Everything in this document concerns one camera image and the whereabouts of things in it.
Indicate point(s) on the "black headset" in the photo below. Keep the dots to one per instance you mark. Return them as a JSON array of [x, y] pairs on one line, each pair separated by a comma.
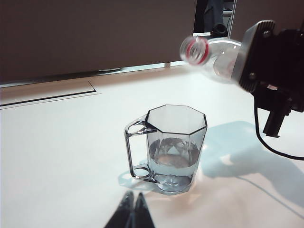
[[219, 29]]

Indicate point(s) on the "silver black wrist camera box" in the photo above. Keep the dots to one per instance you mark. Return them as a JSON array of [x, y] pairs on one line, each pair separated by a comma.
[[249, 47]]

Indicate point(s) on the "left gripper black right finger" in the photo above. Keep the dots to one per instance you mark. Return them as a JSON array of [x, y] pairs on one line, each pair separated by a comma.
[[142, 213]]

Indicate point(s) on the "narrow brown partition panel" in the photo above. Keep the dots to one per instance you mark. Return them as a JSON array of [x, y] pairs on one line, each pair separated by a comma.
[[261, 9]]

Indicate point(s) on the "white partition support bracket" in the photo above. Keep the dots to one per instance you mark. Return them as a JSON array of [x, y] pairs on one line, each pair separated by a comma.
[[168, 65]]

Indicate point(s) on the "wide brown partition panel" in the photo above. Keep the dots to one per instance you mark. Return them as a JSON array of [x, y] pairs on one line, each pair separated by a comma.
[[95, 35]]

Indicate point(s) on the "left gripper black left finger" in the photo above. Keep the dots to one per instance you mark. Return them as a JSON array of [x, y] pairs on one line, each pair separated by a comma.
[[124, 211]]

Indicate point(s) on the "white flat oval foot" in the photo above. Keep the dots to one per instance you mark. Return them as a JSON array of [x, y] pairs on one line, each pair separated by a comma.
[[110, 69]]

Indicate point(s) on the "dark hanging garment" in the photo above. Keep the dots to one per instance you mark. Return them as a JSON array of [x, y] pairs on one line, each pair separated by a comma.
[[213, 14]]

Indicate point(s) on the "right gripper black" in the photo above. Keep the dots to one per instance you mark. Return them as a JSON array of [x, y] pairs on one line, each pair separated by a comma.
[[278, 71]]

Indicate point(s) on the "transparent grey octagonal mug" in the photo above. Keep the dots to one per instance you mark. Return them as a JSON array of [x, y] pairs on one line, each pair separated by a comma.
[[173, 164]]

